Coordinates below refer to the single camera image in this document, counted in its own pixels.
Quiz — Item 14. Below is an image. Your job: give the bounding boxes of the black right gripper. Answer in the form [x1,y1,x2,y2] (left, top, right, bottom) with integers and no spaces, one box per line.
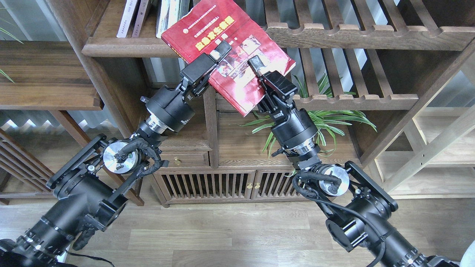
[248,56,320,156]

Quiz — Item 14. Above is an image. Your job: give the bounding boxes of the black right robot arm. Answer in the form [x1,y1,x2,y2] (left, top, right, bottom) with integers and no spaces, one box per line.
[248,56,459,267]

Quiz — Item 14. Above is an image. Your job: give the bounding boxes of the white upright book left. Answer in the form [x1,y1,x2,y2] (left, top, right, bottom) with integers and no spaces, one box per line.
[156,0,171,38]

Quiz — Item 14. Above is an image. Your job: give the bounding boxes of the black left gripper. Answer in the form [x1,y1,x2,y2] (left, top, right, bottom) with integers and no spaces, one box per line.
[141,41,232,133]

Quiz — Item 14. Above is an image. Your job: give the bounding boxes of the slatted wooden rack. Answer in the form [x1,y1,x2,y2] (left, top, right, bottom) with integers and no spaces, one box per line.
[0,128,80,205]

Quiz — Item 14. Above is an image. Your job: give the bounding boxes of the green plant leaves left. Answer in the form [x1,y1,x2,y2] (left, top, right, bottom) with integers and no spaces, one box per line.
[0,15,24,84]

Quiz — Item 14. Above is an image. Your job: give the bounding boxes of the white upright book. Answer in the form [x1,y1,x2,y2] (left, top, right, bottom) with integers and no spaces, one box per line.
[167,0,180,28]
[156,0,171,38]

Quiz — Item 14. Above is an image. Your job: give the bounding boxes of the light wooden shelf frame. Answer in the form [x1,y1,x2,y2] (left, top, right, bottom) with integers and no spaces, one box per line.
[367,59,475,201]

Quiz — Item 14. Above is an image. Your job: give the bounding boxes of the potted spider plant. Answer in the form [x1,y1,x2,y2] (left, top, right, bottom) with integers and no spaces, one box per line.
[239,74,377,158]

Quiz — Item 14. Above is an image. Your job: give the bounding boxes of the grey trouser leg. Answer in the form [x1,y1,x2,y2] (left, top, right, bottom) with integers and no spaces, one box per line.
[459,241,475,267]

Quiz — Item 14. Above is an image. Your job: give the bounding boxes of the maroon book white characters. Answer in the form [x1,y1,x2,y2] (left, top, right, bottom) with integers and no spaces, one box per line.
[132,0,151,38]

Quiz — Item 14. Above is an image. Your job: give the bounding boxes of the white paperback book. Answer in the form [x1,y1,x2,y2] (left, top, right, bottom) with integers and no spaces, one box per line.
[117,0,138,38]

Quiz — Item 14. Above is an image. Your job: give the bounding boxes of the dark green upright book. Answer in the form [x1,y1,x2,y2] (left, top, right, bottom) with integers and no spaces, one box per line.
[178,0,191,20]

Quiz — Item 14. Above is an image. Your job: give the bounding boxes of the dark wooden bookshelf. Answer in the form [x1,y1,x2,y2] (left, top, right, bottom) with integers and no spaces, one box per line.
[47,0,475,208]

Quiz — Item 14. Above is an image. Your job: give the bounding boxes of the white upright book middle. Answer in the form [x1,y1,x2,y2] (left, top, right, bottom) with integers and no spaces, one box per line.
[167,0,180,28]

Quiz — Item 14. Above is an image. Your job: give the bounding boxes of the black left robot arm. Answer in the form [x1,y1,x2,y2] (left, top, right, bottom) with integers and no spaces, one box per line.
[1,41,232,267]

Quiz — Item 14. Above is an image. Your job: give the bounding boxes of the red paperback book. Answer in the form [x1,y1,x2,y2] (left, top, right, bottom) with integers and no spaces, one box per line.
[161,0,296,116]

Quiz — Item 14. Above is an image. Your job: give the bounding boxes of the dark wooden side shelf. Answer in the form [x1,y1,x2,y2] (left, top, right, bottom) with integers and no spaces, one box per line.
[0,40,145,207]

